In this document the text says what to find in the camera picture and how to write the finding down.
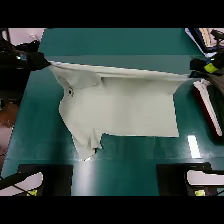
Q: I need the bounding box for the red garment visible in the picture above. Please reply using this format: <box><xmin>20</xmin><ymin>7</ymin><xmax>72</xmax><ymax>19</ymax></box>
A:
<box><xmin>192</xmin><ymin>85</ymin><xmax>223</xmax><ymax>138</ymax></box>

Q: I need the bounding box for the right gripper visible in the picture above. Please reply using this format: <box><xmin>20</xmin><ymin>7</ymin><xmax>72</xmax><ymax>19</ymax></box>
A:
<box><xmin>189</xmin><ymin>57</ymin><xmax>214</xmax><ymax>75</ymax></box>

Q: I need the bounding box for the heap of clothes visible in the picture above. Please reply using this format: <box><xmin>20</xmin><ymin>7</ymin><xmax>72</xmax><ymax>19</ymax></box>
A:
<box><xmin>184</xmin><ymin>27</ymin><xmax>224</xmax><ymax>58</ymax></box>

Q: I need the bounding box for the dark green garment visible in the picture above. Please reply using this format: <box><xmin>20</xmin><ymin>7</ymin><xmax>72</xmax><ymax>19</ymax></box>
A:
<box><xmin>207</xmin><ymin>84</ymin><xmax>224</xmax><ymax>143</ymax></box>

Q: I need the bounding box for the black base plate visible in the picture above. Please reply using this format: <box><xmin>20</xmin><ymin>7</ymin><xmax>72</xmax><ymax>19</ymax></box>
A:
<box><xmin>155</xmin><ymin>162</ymin><xmax>213</xmax><ymax>197</ymax></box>
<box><xmin>17</xmin><ymin>163</ymin><xmax>74</xmax><ymax>197</ymax></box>

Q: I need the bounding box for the white T-shirt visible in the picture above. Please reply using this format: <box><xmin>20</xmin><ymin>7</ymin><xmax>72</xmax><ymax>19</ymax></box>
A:
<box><xmin>48</xmin><ymin>60</ymin><xmax>195</xmax><ymax>162</ymax></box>

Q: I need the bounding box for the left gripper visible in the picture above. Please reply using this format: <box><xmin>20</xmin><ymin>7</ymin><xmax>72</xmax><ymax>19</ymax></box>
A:
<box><xmin>26</xmin><ymin>53</ymin><xmax>52</xmax><ymax>71</ymax></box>

